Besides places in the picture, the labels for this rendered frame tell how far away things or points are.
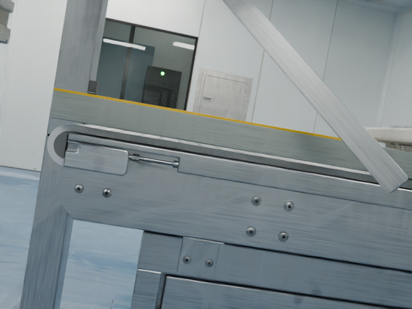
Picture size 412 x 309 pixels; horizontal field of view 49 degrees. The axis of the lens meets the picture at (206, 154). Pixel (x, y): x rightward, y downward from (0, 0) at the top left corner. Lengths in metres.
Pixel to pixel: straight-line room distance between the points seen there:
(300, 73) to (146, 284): 0.32
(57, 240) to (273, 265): 0.41
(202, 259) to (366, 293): 0.22
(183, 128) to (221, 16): 5.33
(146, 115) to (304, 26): 5.66
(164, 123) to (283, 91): 5.44
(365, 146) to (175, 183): 0.22
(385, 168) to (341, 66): 5.84
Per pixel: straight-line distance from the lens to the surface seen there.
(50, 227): 0.86
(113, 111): 0.53
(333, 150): 0.56
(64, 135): 0.55
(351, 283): 0.65
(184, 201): 0.54
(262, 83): 5.86
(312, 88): 0.49
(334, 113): 0.48
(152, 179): 0.53
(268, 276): 0.61
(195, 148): 0.54
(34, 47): 5.71
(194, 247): 0.59
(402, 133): 0.71
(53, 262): 0.87
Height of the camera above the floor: 0.91
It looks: 3 degrees down
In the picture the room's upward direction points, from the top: 10 degrees clockwise
